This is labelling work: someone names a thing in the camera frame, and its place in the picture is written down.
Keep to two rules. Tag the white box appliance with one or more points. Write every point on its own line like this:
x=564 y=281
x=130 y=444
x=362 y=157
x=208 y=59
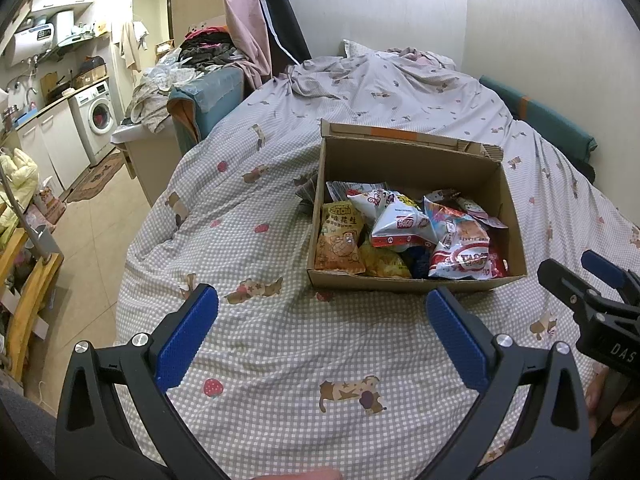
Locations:
x=63 y=29

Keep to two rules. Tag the yellow peanut packet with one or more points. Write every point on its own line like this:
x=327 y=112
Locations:
x=340 y=245

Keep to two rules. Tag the pile of white cloth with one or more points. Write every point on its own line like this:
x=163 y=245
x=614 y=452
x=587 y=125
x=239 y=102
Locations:
x=155 y=95

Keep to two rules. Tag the yellow brown snack packet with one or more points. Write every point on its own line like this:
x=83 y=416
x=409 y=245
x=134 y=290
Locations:
x=407 y=202

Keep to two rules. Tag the white side table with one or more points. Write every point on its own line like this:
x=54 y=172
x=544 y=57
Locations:
x=145 y=160

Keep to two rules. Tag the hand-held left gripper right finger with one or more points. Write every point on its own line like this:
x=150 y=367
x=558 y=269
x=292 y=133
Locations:
x=460 y=340

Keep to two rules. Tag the pink patterned bag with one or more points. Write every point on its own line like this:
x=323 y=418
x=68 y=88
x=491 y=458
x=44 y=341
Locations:
x=50 y=205

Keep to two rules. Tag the dark blue snack packet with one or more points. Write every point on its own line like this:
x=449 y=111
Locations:
x=417 y=262

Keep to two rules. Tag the pink snack packet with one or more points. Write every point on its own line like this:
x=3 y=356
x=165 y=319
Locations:
x=482 y=215

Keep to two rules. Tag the person's grey clothing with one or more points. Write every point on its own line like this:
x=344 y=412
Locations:
x=25 y=440

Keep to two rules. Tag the pale yellow jacket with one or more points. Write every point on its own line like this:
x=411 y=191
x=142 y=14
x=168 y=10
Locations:
x=17 y=185

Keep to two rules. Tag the large brown cardboard box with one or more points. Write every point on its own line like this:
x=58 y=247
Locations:
x=415 y=170

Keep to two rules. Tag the dark curtain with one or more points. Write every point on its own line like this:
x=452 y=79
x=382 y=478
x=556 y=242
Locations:
x=282 y=10

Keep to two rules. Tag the white round water heater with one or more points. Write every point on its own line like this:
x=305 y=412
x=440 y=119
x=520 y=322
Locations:
x=30 y=42

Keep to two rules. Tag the hanging white towel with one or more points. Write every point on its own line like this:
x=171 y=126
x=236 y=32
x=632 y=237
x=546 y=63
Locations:
x=132 y=45

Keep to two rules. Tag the person's left hand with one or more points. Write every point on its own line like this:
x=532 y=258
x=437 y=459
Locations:
x=300 y=475

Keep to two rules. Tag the white packet red oval logo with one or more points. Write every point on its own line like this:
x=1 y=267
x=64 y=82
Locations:
x=465 y=260

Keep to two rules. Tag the pile of dark clothes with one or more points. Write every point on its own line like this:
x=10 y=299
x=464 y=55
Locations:
x=207 y=47

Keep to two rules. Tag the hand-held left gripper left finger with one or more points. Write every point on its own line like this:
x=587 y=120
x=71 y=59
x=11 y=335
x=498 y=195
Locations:
x=187 y=340

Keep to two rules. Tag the yellow wooden rack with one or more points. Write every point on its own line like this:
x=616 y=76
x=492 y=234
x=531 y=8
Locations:
x=30 y=310

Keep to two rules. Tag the brown patterned rug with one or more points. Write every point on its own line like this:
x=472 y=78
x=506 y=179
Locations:
x=95 y=177

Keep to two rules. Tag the yellow chips packet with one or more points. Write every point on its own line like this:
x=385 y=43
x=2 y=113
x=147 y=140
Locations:
x=385 y=262

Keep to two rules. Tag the white pillow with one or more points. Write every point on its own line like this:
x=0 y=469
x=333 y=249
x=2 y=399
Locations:
x=360 y=49

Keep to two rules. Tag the person's right hand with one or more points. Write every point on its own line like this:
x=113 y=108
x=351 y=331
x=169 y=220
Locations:
x=596 y=400

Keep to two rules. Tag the white puffed triangular packet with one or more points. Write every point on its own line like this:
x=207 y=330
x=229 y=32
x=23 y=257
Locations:
x=400 y=222

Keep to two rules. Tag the teal bed board orange band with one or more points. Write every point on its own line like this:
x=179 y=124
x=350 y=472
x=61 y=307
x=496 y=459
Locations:
x=550 y=120

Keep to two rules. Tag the light blue cartoon packet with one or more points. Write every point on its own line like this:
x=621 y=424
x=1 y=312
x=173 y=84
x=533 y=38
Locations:
x=445 y=220

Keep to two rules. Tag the white base cabinets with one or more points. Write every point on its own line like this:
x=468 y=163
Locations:
x=55 y=145

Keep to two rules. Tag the white washing machine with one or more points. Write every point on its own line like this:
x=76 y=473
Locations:
x=97 y=115

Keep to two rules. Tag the pink curtain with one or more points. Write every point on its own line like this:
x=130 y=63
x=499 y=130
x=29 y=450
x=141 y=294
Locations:
x=245 y=20

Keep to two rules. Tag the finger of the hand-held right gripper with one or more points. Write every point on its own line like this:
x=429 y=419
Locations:
x=570 y=285
x=602 y=267

